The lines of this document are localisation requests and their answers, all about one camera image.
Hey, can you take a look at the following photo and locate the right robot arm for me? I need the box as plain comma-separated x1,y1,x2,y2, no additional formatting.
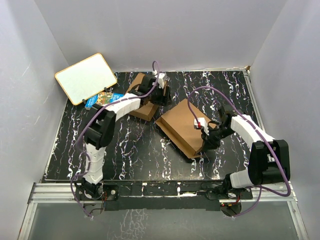
194,106,291,199

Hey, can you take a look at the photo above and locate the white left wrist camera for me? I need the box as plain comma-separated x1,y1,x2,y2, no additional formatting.
152,70,168,89

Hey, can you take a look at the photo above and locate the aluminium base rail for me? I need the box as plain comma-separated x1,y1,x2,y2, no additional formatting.
18,183,309,240

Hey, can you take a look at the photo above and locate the colourful blue book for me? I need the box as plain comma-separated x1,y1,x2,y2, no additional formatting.
84,91,124,110

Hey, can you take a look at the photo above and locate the closed brown cardboard box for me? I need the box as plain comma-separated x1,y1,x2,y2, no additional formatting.
126,72,163,122

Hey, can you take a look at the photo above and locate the yellow framed whiteboard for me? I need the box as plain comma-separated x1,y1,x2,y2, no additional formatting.
54,53,117,106

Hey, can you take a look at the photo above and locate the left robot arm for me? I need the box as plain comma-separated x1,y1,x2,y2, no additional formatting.
76,72,171,200

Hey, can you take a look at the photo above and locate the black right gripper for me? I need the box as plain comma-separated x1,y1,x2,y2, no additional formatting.
201,124,236,151

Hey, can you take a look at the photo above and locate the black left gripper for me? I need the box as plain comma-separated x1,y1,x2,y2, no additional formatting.
147,84,172,107

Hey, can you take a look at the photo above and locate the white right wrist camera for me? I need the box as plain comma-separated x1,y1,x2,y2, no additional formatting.
193,117,209,136

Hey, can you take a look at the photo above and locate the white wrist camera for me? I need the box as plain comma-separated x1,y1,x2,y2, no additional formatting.
193,117,209,136
152,70,168,89

